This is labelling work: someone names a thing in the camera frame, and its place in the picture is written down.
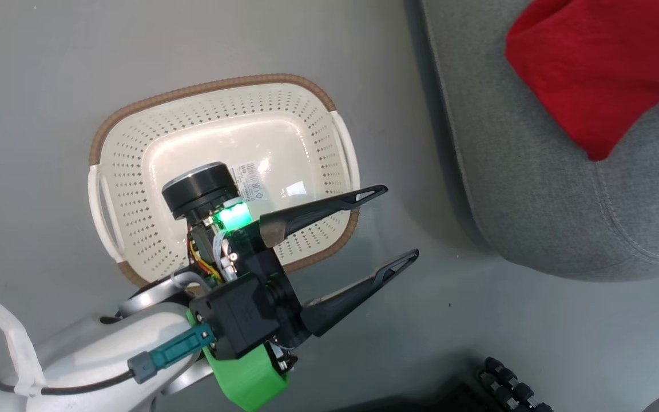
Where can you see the red and white clothing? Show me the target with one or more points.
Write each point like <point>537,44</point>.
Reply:
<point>592,68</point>

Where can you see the white barcode label sticker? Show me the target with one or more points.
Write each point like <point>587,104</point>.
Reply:
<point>249,180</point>

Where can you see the grey fabric sofa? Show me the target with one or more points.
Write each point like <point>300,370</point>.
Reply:
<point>535,200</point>

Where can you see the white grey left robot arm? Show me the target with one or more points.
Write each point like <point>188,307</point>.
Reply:
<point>95,349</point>

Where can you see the cream perforated laundry basket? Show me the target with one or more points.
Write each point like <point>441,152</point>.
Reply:
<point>135,171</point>

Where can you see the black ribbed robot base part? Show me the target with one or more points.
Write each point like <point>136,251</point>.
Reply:
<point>512,386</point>

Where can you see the left gripper black green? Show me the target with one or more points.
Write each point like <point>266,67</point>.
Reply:
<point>243,315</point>

